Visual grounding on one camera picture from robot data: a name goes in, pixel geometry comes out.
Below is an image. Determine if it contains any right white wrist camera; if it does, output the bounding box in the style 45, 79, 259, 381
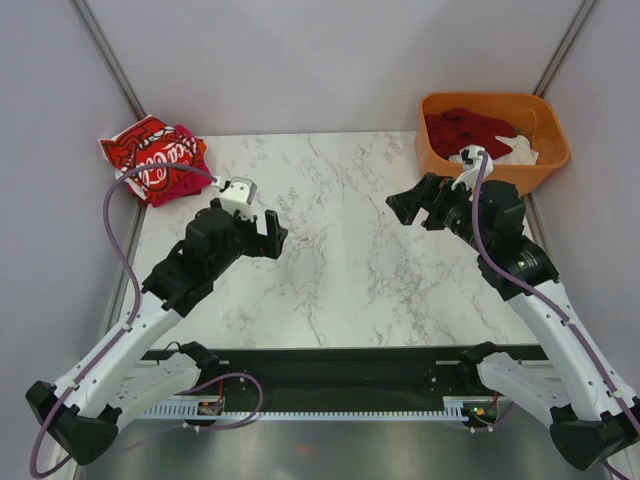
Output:
451, 145, 494, 190

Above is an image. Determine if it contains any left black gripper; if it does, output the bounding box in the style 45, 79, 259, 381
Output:
209, 207, 287, 278

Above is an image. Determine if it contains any right aluminium corner post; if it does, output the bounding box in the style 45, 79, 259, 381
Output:
532, 0, 600, 98

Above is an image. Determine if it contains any dark red t shirt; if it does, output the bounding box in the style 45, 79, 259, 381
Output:
425, 108, 516, 159

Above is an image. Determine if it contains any red white patterned t shirt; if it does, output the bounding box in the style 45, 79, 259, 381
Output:
99, 115, 166, 170

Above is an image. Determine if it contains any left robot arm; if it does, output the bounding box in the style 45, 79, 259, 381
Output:
25, 198, 288, 465

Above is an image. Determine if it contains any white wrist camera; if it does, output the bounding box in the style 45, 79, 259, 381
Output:
451, 145, 494, 190
219, 177, 258, 222

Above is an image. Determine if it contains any orange plastic bin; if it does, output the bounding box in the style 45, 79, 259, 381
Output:
415, 92, 570, 194

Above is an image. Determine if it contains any aluminium corner post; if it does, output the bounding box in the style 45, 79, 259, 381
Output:
532, 0, 600, 98
69, 0, 147, 120

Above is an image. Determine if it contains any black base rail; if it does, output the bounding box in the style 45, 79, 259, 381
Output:
139, 344, 551, 414

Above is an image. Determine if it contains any red coca cola t shirt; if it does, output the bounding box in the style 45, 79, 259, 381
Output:
115, 126, 206, 201

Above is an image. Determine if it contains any left aluminium corner post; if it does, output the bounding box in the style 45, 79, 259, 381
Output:
69, 0, 147, 120

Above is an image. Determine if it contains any white slotted cable duct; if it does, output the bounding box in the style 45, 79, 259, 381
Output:
139, 397, 496, 422

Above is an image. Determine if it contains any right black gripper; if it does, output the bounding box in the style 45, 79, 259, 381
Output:
386, 171, 492, 253

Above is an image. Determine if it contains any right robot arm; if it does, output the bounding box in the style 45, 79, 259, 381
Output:
386, 173, 639, 471

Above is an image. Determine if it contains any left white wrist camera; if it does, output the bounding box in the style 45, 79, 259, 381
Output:
219, 177, 258, 222

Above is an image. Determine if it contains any pink folded t shirt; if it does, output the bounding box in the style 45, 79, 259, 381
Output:
143, 125, 211, 207

